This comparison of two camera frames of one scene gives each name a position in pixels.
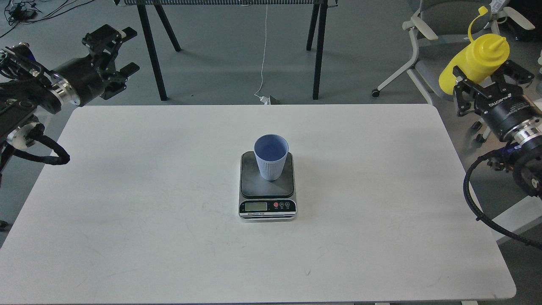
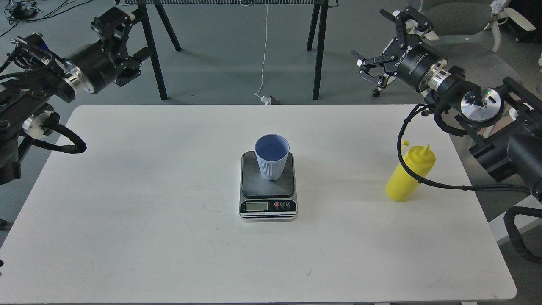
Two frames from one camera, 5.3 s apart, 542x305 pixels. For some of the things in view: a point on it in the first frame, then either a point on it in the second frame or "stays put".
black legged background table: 149,8 stays put
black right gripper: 502,107 → 416,63
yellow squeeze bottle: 482,58 → 403,183
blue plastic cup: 271,150 stays put
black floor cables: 27,12 stays put
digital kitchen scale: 263,201 stays put
